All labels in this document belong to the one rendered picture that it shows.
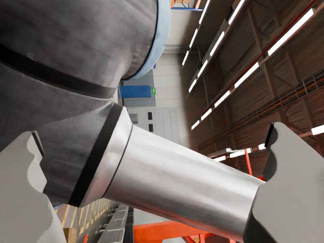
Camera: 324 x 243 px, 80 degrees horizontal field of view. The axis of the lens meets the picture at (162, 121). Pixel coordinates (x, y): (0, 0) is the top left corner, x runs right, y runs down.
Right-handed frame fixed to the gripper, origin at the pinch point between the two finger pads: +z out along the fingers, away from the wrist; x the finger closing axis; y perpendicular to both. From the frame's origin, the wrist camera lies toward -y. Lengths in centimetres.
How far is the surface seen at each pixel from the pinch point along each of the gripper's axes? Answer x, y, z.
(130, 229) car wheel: -54, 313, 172
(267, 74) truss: 438, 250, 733
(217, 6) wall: 381, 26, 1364
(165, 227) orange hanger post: 3, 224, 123
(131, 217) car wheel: -73, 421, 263
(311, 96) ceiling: 603, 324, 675
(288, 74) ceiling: 589, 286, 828
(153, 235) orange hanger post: -12, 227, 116
